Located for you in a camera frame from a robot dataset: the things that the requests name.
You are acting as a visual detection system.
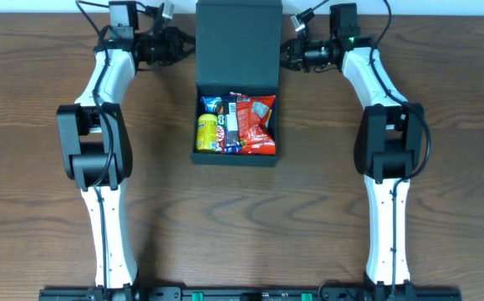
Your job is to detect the blue Oreo cookie pack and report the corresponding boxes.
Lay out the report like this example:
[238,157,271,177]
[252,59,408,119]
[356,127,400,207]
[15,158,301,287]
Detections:
[201,96,222,115]

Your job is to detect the green candy wrapper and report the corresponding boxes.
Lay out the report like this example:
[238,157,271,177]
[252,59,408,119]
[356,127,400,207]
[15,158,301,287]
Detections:
[216,103,225,128]

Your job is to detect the red KitKat bar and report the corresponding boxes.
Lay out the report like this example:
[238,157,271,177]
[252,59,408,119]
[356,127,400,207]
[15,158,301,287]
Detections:
[216,125,226,154]

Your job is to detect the dark green box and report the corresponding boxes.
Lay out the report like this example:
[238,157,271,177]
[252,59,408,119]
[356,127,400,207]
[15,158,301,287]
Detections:
[190,0,284,168]

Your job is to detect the red snack bag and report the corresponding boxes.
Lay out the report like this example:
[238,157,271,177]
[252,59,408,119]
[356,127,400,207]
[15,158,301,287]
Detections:
[231,93,276,156]

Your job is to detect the yellow round candy pack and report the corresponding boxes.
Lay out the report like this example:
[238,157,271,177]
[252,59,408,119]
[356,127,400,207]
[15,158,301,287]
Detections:
[196,113,217,153]

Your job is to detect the dark blue chocolate bar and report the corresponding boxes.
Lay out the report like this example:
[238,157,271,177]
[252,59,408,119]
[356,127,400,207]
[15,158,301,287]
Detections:
[223,95,241,154]

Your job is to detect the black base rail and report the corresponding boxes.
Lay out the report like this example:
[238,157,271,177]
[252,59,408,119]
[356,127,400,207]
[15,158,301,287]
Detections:
[38,279,462,301]

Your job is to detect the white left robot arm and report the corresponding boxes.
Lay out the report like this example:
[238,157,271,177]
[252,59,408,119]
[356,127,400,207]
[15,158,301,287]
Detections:
[56,1,196,300]

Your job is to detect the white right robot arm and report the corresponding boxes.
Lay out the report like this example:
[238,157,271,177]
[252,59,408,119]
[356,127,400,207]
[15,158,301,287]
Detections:
[280,3,431,300]

